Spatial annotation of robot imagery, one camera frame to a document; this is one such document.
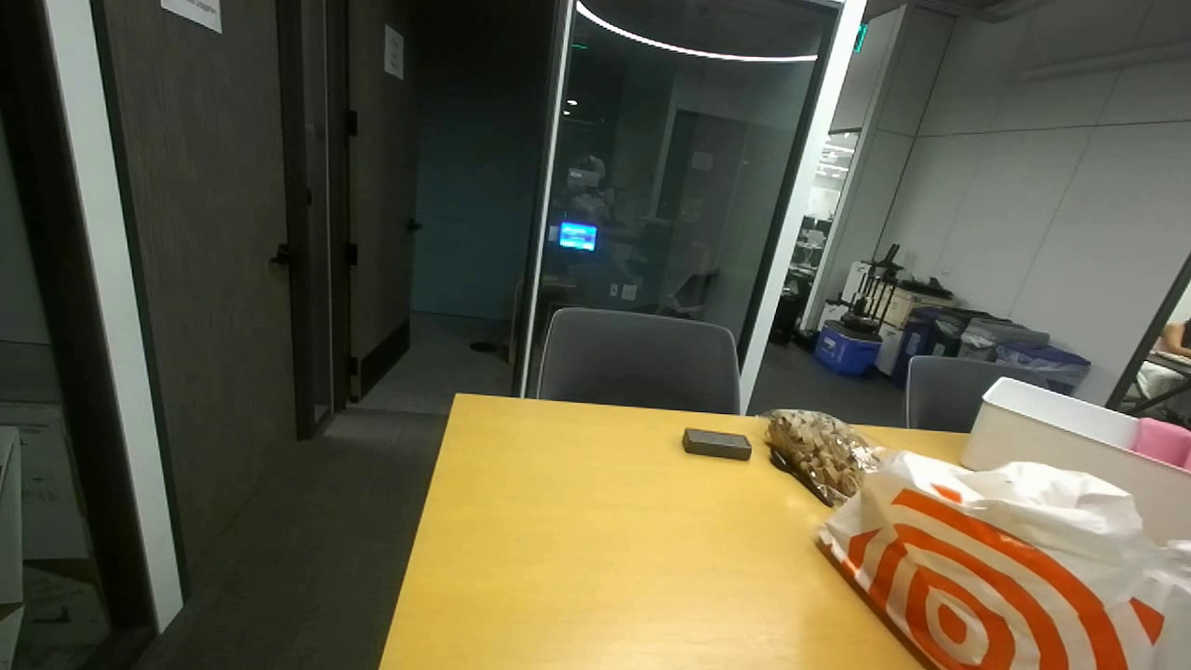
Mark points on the glowing blue monitor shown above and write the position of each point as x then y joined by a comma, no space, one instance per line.
573,236

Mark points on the brown patterned pouch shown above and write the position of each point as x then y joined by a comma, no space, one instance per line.
819,451

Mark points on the pink object in bin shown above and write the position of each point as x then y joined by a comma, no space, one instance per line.
1161,441

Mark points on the white storage bin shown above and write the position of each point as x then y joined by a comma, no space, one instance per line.
1021,421

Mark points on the grey office chair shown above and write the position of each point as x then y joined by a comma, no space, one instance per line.
942,393
639,358

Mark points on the small black case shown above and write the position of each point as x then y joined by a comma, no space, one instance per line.
715,445

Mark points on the blue storage bin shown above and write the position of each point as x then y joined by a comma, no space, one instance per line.
841,351

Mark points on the dark wooden door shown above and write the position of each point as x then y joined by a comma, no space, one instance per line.
381,187

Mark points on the white orange plastic bag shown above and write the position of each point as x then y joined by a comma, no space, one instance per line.
1018,569

